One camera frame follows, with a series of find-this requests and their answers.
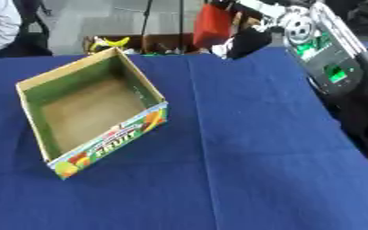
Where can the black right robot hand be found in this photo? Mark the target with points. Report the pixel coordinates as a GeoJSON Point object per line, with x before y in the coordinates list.
{"type": "Point", "coordinates": [251, 40]}

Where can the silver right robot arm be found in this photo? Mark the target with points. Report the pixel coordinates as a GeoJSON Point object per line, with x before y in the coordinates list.
{"type": "Point", "coordinates": [339, 60]}

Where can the black tripod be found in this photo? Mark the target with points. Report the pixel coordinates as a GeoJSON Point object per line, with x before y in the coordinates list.
{"type": "Point", "coordinates": [181, 21]}

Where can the red bag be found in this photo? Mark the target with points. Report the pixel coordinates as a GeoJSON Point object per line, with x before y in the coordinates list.
{"type": "Point", "coordinates": [212, 25]}

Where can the cardboard box with green inside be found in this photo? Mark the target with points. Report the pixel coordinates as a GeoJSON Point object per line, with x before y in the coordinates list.
{"type": "Point", "coordinates": [93, 110]}

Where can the yellow toy banana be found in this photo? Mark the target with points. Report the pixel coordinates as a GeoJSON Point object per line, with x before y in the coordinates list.
{"type": "Point", "coordinates": [111, 42]}

